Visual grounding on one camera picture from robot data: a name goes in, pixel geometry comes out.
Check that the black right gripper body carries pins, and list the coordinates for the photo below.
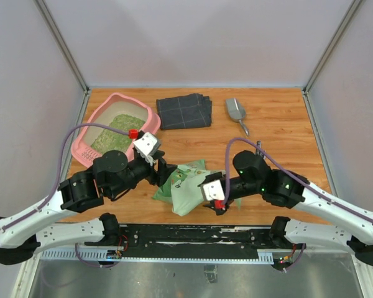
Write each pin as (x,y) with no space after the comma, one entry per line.
(214,176)

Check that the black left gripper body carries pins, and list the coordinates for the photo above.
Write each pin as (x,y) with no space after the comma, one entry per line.
(142,169)

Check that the green litter bag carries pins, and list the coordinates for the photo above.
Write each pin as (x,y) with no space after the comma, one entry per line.
(181,188)

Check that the pink litter box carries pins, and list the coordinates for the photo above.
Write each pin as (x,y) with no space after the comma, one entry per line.
(119,112)

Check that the piano pattern bag clip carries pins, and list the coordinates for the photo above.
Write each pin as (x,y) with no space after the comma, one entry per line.
(259,150)

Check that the grey metal scoop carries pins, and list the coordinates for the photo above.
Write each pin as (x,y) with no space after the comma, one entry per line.
(237,113)

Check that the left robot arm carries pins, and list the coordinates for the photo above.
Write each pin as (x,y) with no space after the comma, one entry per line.
(111,176)

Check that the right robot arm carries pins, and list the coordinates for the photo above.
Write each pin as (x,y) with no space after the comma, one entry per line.
(349,228)

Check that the green cat litter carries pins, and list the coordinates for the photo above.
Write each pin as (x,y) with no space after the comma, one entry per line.
(108,140)

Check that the dark checked folded cloth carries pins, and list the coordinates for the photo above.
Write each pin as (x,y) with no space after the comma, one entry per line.
(185,112)

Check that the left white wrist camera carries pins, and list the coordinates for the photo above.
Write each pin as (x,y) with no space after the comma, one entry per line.
(145,145)

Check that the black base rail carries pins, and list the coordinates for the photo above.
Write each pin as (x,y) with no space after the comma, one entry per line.
(205,244)

